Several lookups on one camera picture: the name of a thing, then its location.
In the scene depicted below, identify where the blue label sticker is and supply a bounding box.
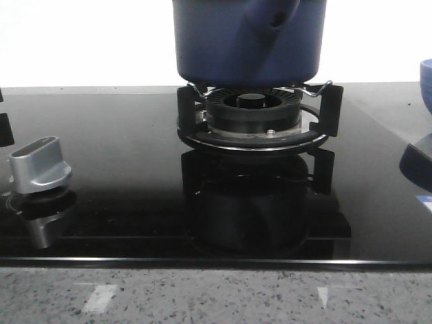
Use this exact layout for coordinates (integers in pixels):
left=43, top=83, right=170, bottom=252
left=416, top=195, right=432, bottom=214

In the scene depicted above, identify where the black glass cooktop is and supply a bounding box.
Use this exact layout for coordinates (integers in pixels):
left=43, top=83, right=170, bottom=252
left=1, top=87, right=431, bottom=269

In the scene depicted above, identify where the black pan support grate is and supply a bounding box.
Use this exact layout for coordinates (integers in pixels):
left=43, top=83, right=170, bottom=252
left=177, top=81, right=344, bottom=152

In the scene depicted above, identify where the dark blue cooking pot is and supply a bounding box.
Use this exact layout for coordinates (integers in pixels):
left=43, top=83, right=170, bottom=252
left=172, top=0, right=327, bottom=88

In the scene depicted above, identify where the black gas burner head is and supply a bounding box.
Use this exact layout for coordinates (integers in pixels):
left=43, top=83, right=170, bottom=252
left=205, top=88, right=301, bottom=138

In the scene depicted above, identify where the light blue ribbed bowl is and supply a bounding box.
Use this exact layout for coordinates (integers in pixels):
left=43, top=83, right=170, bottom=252
left=420, top=58, right=432, bottom=113

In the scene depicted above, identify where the silver stove control knob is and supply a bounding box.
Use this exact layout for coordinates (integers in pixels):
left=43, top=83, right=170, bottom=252
left=9, top=136, right=72, bottom=194

